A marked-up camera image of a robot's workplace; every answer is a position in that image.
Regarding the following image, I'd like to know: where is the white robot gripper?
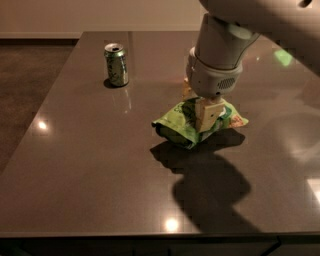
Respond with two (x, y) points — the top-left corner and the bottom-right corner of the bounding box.
(182, 48), (243, 133)

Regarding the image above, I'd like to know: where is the green rice chip bag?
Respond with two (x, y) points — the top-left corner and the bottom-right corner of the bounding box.
(152, 98), (249, 149)

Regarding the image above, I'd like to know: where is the green soda can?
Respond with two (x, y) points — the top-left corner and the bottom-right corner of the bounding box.
(104, 43), (129, 87)

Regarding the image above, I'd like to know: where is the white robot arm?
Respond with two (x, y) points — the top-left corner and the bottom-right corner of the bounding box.
(186, 0), (320, 132)

